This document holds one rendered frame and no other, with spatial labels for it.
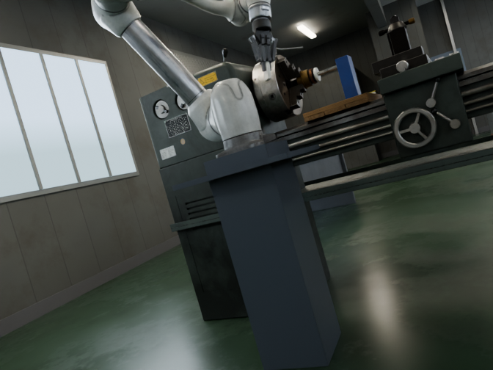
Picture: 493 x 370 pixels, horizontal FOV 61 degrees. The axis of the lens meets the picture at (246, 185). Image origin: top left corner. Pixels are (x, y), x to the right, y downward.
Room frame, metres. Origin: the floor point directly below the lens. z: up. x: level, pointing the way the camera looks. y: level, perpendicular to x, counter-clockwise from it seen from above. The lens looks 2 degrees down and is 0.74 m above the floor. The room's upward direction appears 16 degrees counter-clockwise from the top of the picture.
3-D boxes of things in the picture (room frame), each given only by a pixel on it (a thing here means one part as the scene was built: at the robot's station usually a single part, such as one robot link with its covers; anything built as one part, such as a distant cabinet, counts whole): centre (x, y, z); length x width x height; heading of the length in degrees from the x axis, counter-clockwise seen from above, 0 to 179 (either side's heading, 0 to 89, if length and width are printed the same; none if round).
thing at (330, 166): (4.55, -0.57, 0.35); 1.32 x 0.68 x 0.71; 146
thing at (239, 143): (1.59, -0.05, 0.83); 0.22 x 0.18 x 0.06; 66
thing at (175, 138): (2.35, 0.06, 1.06); 0.59 x 0.48 x 0.39; 61
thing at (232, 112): (1.61, -0.03, 0.97); 0.18 x 0.16 x 0.22; 20
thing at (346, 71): (2.01, -0.60, 1.00); 0.08 x 0.06 x 0.23; 151
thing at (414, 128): (1.66, -0.75, 0.73); 0.27 x 0.12 x 0.27; 61
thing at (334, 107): (2.03, -0.56, 0.89); 0.36 x 0.30 x 0.04; 151
